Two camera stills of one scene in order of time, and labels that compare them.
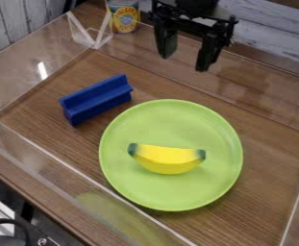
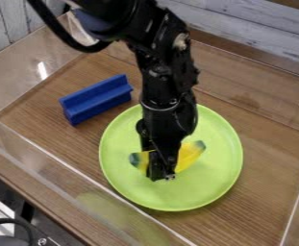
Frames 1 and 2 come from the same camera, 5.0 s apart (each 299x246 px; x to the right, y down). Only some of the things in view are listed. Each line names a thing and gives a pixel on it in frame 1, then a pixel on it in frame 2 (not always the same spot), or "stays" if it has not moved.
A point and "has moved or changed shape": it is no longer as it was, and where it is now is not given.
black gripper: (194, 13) → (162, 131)
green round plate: (172, 155) stays
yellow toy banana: (166, 160) has moved or changed shape
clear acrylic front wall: (47, 201) stays
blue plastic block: (95, 97) stays
